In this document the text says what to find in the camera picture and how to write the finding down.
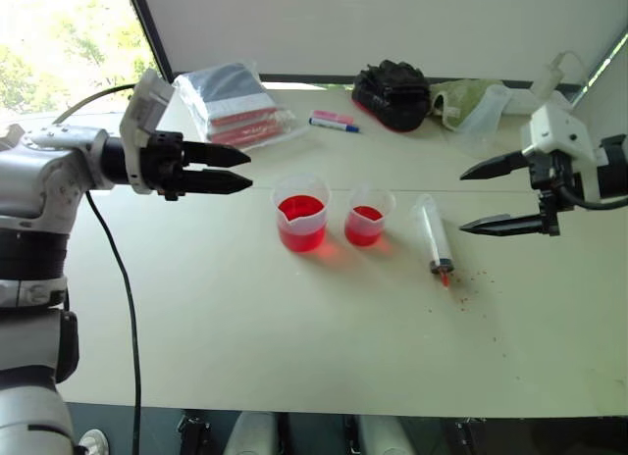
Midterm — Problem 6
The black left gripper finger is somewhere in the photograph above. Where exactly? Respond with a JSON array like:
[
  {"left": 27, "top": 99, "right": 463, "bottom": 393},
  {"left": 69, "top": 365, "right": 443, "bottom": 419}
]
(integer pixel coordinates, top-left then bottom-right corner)
[
  {"left": 183, "top": 169, "right": 254, "bottom": 196},
  {"left": 181, "top": 140, "right": 253, "bottom": 170}
]

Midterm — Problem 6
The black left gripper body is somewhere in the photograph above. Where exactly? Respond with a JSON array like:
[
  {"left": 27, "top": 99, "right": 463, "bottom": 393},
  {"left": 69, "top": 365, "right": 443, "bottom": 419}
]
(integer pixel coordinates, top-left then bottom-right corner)
[{"left": 138, "top": 132, "right": 187, "bottom": 202}]

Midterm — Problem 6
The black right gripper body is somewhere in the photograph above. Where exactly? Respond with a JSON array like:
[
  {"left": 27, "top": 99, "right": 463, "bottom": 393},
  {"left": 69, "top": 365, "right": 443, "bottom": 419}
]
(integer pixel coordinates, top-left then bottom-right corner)
[{"left": 528, "top": 150, "right": 579, "bottom": 238}]

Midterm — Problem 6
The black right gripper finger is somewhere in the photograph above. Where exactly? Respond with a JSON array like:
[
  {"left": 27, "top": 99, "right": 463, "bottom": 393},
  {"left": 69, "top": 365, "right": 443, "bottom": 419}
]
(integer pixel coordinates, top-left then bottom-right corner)
[
  {"left": 458, "top": 212, "right": 545, "bottom": 238},
  {"left": 458, "top": 150, "right": 535, "bottom": 181}
]

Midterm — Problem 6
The clear plastic syringe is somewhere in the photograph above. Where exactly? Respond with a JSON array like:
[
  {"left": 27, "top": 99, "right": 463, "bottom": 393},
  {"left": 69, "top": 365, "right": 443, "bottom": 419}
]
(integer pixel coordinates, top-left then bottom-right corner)
[{"left": 410, "top": 193, "right": 456, "bottom": 290}]

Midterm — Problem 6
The large beaker red liquid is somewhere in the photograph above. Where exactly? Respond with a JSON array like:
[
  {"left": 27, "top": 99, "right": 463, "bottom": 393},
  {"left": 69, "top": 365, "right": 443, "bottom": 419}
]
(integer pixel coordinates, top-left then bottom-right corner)
[{"left": 270, "top": 174, "right": 333, "bottom": 254}]

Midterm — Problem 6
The small beaker red liquid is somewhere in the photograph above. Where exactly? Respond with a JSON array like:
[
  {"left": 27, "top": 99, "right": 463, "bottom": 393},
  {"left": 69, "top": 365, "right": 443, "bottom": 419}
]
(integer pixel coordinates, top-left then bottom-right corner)
[{"left": 343, "top": 183, "right": 397, "bottom": 248}]

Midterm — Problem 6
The clear empty plastic bag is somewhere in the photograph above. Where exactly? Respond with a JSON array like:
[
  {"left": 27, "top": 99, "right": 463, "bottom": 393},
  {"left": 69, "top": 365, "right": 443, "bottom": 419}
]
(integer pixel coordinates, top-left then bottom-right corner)
[{"left": 456, "top": 83, "right": 515, "bottom": 158}]

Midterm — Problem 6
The plastic bag with books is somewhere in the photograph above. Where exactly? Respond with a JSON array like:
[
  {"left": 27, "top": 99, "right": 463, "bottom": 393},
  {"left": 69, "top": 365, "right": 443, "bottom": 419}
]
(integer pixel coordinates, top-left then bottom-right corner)
[{"left": 172, "top": 59, "right": 309, "bottom": 153}]

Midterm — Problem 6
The green cloth in plastic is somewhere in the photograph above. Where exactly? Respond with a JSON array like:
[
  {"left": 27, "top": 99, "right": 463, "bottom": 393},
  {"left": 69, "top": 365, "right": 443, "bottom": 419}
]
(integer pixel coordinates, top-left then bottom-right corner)
[{"left": 428, "top": 77, "right": 506, "bottom": 132}]

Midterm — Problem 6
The white blue marker pen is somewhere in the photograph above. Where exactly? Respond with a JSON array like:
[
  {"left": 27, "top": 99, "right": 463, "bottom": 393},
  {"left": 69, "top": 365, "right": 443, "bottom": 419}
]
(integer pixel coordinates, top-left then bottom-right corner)
[{"left": 308, "top": 117, "right": 361, "bottom": 134}]

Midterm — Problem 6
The pink highlighter pen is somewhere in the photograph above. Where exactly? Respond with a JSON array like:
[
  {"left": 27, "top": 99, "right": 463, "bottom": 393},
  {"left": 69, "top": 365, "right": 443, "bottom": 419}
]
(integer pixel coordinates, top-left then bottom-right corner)
[{"left": 311, "top": 109, "right": 356, "bottom": 126}]

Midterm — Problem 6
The white rounded robot leg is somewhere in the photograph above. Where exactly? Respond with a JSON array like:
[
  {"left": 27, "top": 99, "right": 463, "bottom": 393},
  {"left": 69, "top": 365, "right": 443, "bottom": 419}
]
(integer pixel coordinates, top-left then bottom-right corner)
[
  {"left": 224, "top": 410, "right": 280, "bottom": 455},
  {"left": 356, "top": 414, "right": 411, "bottom": 455}
]

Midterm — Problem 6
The white round caster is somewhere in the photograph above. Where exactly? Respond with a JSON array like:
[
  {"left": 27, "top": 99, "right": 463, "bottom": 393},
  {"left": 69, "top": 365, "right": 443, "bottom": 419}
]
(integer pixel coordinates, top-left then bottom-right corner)
[{"left": 77, "top": 428, "right": 110, "bottom": 455}]

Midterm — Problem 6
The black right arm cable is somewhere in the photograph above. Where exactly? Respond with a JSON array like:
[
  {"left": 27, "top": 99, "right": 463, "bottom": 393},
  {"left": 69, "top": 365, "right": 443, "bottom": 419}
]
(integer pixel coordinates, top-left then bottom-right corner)
[{"left": 557, "top": 183, "right": 628, "bottom": 213}]

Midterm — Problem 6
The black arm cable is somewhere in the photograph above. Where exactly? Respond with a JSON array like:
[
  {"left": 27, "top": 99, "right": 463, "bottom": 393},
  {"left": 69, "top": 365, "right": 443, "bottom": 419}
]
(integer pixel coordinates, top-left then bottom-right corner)
[
  {"left": 52, "top": 83, "right": 144, "bottom": 455},
  {"left": 557, "top": 183, "right": 628, "bottom": 213}
]

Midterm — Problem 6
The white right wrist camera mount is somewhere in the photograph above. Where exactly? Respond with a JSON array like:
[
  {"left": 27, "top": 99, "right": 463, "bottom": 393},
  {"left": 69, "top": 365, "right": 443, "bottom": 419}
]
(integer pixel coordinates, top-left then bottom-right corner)
[{"left": 519, "top": 103, "right": 603, "bottom": 202}]

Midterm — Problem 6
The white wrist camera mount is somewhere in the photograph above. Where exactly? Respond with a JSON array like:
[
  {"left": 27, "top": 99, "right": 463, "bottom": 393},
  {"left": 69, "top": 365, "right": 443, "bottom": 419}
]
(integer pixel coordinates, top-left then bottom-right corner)
[
  {"left": 519, "top": 103, "right": 603, "bottom": 202},
  {"left": 119, "top": 69, "right": 174, "bottom": 195}
]

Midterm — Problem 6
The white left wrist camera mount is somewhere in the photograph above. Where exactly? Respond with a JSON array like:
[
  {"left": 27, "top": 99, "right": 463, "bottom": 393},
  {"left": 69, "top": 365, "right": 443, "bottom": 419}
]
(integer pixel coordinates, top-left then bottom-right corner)
[{"left": 119, "top": 69, "right": 174, "bottom": 195}]

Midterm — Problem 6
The white plug with cable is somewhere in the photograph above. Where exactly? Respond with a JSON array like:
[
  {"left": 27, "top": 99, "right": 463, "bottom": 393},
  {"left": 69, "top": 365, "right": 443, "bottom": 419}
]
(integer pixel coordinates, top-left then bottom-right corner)
[{"left": 531, "top": 49, "right": 589, "bottom": 102}]

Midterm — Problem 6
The dark window frame bar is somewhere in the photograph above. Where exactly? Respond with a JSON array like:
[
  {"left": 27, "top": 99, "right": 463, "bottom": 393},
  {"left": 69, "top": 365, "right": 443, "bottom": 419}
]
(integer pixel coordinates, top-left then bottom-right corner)
[{"left": 124, "top": 0, "right": 174, "bottom": 85}]

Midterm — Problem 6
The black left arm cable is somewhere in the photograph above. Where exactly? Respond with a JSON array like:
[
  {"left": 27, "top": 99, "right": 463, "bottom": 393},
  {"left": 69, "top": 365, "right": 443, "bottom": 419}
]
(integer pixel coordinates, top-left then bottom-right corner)
[{"left": 52, "top": 83, "right": 144, "bottom": 455}]

